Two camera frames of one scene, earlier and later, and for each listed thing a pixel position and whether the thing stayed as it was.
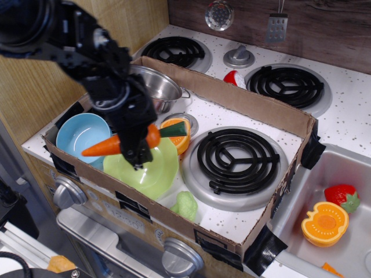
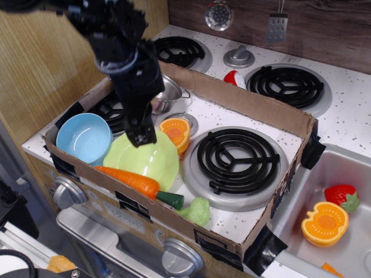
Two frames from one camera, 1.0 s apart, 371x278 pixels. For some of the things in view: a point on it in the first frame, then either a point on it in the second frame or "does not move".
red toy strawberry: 344,194 does not move
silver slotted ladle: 219,15 does not move
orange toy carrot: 114,146 → 146,186
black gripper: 132,114 → 136,88
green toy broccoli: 186,205 → 198,212
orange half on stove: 182,142 does not move
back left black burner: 178,50 does not move
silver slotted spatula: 277,25 does not move
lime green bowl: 154,179 does not move
